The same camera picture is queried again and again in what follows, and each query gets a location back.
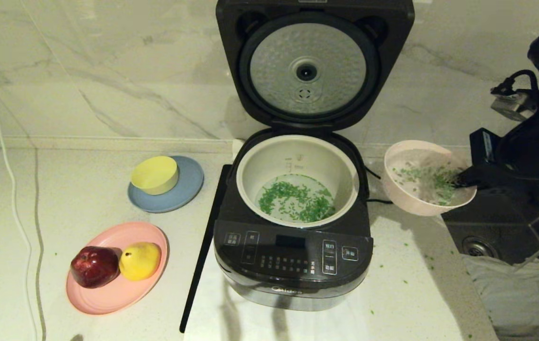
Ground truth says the pink bowl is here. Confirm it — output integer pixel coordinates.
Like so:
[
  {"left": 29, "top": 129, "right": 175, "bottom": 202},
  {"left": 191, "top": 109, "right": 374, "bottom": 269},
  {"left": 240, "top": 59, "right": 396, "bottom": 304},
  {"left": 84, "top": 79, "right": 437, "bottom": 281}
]
[{"left": 383, "top": 140, "right": 477, "bottom": 217}]

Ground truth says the black rice cooker lid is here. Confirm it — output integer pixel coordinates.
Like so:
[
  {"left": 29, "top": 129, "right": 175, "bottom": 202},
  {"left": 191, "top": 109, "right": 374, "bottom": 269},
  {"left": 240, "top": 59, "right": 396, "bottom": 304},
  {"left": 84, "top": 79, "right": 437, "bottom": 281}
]
[{"left": 216, "top": 0, "right": 415, "bottom": 133}]

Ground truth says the white inner pot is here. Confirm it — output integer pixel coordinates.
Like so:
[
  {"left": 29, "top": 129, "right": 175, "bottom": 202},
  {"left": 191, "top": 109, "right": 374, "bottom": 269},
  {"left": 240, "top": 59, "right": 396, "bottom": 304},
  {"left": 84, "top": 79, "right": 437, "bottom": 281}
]
[{"left": 235, "top": 135, "right": 360, "bottom": 229}]

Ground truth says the black rice cooker body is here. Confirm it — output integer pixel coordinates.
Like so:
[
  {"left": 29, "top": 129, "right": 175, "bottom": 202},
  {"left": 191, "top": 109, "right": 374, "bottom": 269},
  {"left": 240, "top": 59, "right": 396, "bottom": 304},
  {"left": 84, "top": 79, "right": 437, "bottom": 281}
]
[{"left": 212, "top": 128, "right": 374, "bottom": 311}]

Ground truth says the yellow bowl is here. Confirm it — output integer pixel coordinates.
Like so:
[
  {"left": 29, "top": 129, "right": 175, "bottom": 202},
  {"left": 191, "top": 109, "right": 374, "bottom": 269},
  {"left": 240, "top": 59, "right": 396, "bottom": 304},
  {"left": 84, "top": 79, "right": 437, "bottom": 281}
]
[{"left": 130, "top": 156, "right": 179, "bottom": 196}]

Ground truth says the dark steel sink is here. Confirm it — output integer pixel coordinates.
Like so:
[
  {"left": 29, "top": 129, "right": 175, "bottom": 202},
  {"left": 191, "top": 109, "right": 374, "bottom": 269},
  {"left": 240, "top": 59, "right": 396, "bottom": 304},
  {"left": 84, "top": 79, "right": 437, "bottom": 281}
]
[{"left": 442, "top": 189, "right": 539, "bottom": 341}]

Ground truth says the grey rag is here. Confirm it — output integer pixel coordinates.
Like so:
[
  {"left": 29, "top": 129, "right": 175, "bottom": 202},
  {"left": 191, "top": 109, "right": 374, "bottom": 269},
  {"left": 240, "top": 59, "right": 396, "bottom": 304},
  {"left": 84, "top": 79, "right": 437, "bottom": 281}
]
[{"left": 461, "top": 255, "right": 539, "bottom": 339}]

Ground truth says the blue plate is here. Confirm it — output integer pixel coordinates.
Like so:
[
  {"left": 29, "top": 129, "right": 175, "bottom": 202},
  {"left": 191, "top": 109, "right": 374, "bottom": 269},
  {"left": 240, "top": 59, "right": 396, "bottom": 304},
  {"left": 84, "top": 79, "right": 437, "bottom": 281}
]
[{"left": 127, "top": 155, "right": 204, "bottom": 214}]

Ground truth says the yellow pear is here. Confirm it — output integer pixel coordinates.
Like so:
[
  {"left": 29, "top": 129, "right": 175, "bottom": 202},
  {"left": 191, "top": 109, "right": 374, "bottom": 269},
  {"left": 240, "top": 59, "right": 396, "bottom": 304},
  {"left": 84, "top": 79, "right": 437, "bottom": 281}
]
[{"left": 119, "top": 242, "right": 162, "bottom": 281}]

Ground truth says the pink plate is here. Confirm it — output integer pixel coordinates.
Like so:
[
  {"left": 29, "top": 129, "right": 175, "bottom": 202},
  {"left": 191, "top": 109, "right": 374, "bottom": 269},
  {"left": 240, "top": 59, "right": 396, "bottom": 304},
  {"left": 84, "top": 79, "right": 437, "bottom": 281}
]
[{"left": 66, "top": 222, "right": 169, "bottom": 315}]

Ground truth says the red apple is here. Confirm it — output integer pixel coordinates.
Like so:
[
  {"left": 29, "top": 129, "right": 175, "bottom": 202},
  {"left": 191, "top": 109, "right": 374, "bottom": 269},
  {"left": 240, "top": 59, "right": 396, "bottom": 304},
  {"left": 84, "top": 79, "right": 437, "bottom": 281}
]
[{"left": 71, "top": 246, "right": 121, "bottom": 289}]

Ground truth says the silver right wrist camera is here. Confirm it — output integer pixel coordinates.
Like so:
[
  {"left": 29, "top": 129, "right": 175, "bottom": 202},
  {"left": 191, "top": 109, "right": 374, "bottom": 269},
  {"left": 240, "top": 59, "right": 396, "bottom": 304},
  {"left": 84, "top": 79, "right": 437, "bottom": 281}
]
[{"left": 490, "top": 92, "right": 537, "bottom": 122}]

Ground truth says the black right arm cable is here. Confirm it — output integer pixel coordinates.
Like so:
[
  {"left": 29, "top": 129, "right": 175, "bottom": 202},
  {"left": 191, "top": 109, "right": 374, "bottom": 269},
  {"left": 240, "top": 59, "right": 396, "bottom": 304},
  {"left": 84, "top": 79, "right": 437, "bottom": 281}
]
[{"left": 490, "top": 69, "right": 539, "bottom": 98}]

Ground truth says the black cooker power cord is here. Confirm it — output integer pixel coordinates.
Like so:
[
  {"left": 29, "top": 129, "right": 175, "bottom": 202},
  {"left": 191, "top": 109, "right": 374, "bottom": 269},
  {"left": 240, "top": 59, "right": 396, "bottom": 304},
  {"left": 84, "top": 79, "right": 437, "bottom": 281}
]
[{"left": 364, "top": 166, "right": 394, "bottom": 205}]

